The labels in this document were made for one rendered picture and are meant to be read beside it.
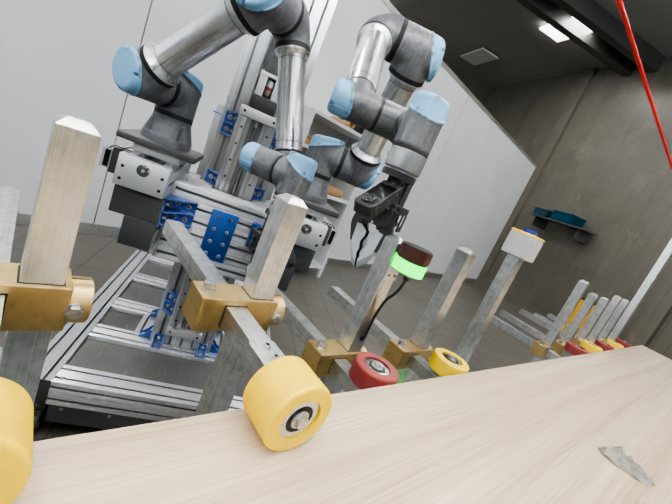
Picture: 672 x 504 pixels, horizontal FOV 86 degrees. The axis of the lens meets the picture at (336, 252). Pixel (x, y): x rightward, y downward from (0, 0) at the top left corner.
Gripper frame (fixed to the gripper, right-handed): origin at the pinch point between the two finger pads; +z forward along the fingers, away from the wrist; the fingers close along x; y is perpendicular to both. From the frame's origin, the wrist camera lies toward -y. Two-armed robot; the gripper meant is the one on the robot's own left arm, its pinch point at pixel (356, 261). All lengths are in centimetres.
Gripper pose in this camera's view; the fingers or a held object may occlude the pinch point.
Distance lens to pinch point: 75.3
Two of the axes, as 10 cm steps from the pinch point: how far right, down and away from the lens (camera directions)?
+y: 4.8, 0.0, 8.8
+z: -3.9, 9.0, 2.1
